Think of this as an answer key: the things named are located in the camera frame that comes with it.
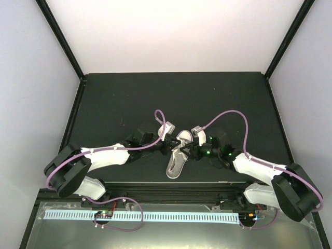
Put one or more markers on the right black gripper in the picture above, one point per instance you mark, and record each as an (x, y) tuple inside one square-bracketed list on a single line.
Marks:
[(195, 153)]

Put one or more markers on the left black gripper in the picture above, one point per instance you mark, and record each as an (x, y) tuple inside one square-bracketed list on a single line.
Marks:
[(168, 146)]

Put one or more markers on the grey canvas sneaker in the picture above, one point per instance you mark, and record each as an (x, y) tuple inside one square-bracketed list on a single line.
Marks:
[(178, 158)]

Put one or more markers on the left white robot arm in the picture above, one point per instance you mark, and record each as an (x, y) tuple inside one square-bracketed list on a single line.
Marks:
[(67, 173)]

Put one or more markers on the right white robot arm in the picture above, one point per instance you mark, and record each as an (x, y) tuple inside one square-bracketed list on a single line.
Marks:
[(285, 187)]

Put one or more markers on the right small circuit board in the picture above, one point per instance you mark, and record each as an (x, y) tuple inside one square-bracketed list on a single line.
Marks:
[(250, 216)]

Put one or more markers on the small green circuit board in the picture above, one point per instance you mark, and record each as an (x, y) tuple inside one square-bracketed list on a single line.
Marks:
[(103, 214)]

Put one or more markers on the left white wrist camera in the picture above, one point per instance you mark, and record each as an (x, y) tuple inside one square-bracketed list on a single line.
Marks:
[(169, 128)]

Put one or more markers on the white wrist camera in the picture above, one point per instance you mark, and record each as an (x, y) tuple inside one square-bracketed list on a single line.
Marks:
[(198, 132), (169, 128)]

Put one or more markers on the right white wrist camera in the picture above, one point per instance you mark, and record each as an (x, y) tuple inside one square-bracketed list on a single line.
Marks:
[(198, 132)]

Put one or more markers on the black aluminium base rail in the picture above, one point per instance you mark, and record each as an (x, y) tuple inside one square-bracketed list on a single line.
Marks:
[(227, 195)]

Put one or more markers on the light blue slotted cable duct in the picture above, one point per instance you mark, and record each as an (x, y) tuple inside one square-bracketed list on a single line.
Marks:
[(137, 216)]

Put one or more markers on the right black frame post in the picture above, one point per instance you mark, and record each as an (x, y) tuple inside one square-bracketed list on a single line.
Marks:
[(290, 34)]

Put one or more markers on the black frame post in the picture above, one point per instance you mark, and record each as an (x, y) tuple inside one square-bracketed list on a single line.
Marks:
[(290, 34), (51, 20)]

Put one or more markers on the left black frame post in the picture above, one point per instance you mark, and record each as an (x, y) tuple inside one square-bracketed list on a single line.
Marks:
[(51, 20)]

